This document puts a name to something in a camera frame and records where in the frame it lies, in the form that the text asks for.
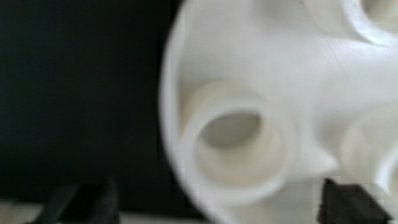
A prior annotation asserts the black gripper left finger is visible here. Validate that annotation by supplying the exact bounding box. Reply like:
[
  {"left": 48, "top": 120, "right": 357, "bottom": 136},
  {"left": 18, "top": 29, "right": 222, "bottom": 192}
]
[{"left": 34, "top": 180, "right": 121, "bottom": 224}]

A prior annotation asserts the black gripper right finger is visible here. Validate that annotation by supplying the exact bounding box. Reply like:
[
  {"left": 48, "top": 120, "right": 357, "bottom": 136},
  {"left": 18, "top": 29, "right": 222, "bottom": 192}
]
[{"left": 316, "top": 179, "right": 391, "bottom": 224}]

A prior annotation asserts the white round stool seat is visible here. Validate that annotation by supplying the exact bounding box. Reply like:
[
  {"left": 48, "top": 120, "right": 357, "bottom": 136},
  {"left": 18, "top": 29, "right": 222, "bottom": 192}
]
[{"left": 160, "top": 0, "right": 398, "bottom": 224}]

